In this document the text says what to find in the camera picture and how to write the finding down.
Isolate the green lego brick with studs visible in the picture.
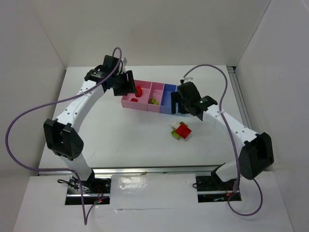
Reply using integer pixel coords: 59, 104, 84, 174
149, 98, 156, 104

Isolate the small pink container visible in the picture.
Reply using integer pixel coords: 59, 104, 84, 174
147, 82, 164, 113

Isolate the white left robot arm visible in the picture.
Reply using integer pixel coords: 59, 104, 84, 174
43, 55, 137, 189

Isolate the aluminium side rail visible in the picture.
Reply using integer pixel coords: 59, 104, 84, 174
226, 65, 264, 167

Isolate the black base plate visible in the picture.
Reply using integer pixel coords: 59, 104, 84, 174
65, 177, 112, 205
192, 175, 235, 203

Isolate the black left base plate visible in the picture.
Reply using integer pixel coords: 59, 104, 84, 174
65, 177, 112, 205

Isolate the aluminium front rail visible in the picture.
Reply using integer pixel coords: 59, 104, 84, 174
37, 164, 265, 176

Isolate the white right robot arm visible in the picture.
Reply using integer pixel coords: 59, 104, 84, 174
171, 82, 274, 185

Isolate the white lego brick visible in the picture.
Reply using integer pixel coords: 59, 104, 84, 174
171, 121, 181, 130

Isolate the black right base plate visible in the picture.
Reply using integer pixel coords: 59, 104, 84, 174
192, 175, 235, 203

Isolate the green lego plate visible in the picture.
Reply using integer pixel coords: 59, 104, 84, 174
171, 130, 181, 140

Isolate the light blue container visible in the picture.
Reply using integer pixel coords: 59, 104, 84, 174
175, 102, 188, 116

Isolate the large red lego brick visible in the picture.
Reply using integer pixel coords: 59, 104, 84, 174
175, 123, 192, 139

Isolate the dark blue container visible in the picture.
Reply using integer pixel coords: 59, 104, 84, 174
160, 84, 177, 115

